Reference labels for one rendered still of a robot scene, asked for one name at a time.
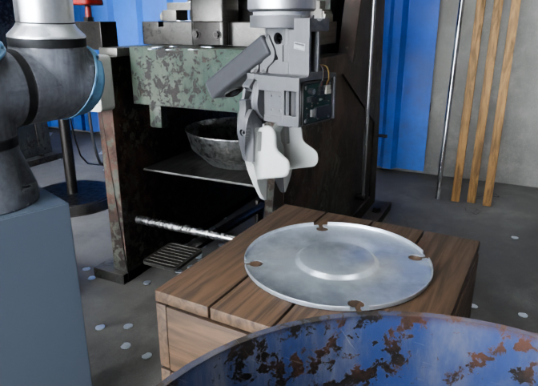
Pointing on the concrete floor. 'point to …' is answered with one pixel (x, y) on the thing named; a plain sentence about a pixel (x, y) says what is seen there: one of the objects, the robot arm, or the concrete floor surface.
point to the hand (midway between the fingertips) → (269, 184)
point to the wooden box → (435, 295)
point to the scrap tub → (371, 353)
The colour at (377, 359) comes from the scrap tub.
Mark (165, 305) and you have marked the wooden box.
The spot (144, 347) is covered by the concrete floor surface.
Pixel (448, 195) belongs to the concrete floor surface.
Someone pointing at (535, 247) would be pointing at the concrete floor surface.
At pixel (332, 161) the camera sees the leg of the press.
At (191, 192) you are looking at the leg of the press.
